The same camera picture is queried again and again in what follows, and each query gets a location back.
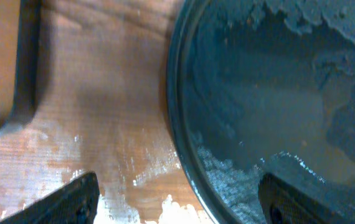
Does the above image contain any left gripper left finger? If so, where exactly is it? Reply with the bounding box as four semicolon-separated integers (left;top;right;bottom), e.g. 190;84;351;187
0;171;100;224

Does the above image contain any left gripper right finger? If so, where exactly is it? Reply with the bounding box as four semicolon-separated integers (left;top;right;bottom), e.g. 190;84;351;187
258;173;350;224

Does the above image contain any black rectangular water tray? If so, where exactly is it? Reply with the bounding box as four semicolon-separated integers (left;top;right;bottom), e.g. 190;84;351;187
0;0;41;135

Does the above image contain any round black serving tray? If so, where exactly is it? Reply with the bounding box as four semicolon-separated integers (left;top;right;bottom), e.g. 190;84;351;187
166;0;355;223

